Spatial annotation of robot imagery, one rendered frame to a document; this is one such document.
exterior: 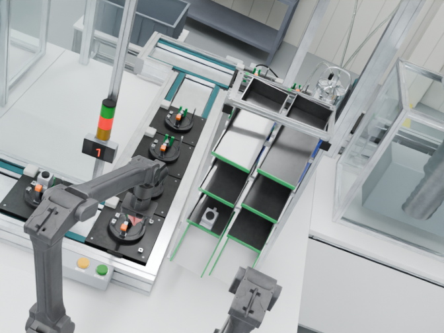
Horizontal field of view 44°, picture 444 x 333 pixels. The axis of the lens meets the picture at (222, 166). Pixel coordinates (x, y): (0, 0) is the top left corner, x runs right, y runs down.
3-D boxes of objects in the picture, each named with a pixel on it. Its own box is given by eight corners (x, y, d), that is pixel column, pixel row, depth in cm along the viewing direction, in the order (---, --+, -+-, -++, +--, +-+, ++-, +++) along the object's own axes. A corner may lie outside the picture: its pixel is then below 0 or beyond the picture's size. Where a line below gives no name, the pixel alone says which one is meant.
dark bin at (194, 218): (219, 239, 188) (221, 232, 182) (185, 221, 190) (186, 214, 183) (254, 174, 200) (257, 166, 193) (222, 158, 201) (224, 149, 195)
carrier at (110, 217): (145, 266, 200) (152, 245, 192) (83, 244, 200) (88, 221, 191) (164, 221, 219) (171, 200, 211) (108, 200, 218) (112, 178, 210)
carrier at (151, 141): (180, 182, 238) (187, 161, 230) (128, 162, 237) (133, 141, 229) (193, 150, 256) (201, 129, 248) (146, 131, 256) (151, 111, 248)
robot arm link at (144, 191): (133, 180, 161) (149, 189, 160) (145, 167, 166) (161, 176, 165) (129, 195, 165) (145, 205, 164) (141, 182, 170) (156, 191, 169)
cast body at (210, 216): (209, 232, 188) (211, 226, 182) (198, 226, 189) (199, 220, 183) (221, 212, 192) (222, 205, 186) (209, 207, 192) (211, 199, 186)
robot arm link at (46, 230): (14, 213, 116) (52, 232, 114) (55, 180, 127) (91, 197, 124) (25, 338, 143) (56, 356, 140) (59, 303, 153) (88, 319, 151)
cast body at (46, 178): (45, 194, 201) (47, 181, 197) (34, 189, 201) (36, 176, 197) (55, 180, 208) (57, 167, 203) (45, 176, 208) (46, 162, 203)
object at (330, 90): (320, 147, 256) (356, 82, 231) (292, 137, 255) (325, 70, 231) (322, 131, 266) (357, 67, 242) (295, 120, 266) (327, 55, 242)
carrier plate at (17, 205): (58, 233, 200) (59, 229, 198) (-4, 210, 199) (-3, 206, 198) (84, 191, 218) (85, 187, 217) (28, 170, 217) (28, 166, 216)
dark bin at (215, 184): (232, 208, 178) (235, 200, 171) (197, 190, 179) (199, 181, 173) (268, 142, 190) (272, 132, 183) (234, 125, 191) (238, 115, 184)
